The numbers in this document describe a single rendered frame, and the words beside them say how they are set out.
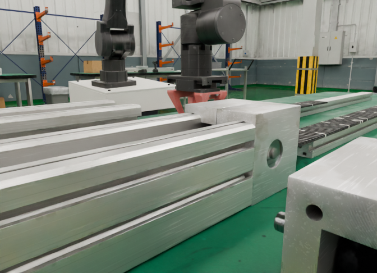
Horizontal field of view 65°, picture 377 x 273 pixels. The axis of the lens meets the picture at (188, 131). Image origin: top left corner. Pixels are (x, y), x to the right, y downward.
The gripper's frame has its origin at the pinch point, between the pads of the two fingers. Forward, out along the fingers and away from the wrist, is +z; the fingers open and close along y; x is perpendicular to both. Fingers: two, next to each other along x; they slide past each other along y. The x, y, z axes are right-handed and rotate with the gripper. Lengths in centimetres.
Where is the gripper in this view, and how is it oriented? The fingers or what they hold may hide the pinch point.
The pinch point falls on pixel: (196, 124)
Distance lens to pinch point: 57.1
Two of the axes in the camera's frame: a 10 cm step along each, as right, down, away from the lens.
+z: 0.1, 9.7, 2.3
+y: 6.9, 1.6, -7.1
